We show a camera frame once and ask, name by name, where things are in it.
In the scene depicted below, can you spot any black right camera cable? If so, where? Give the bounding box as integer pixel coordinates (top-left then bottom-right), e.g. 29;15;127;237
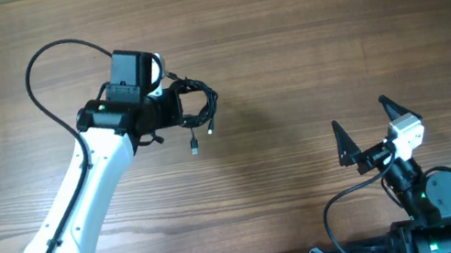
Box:
313;151;416;253

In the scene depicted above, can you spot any black left camera cable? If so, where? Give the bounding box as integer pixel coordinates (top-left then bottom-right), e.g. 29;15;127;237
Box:
0;31;148;253

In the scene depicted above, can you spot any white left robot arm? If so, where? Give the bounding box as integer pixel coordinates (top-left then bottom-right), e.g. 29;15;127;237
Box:
24;50;182;253

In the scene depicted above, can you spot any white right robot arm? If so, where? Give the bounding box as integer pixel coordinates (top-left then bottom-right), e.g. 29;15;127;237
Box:
332;95;451;253

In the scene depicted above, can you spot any black camera cable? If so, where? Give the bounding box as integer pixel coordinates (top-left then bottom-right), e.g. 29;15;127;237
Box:
0;31;148;253
313;151;416;253

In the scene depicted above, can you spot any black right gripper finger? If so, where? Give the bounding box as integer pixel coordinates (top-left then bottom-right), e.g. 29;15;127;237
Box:
331;120;361;167
378;95;422;121

